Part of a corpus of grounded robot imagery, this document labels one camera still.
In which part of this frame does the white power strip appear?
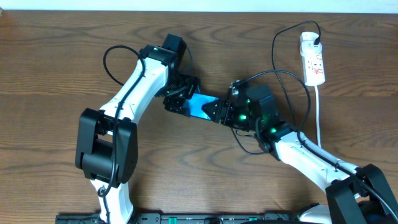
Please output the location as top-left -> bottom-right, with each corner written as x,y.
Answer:
300,49 -> 325,86

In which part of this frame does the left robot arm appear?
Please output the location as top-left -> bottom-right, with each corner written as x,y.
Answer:
75,34 -> 199,223

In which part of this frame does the blue Galaxy smartphone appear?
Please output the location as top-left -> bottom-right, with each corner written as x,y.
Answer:
183,93 -> 218,120

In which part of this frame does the black USB charging cable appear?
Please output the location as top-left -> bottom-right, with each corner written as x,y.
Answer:
229,20 -> 322,156

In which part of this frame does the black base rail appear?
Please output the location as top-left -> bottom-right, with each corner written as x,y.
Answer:
55,213 -> 299,224

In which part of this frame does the white USB wall charger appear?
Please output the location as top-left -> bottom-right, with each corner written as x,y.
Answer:
300,32 -> 323,57

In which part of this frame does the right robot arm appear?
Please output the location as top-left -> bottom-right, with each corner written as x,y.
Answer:
201,83 -> 397,223

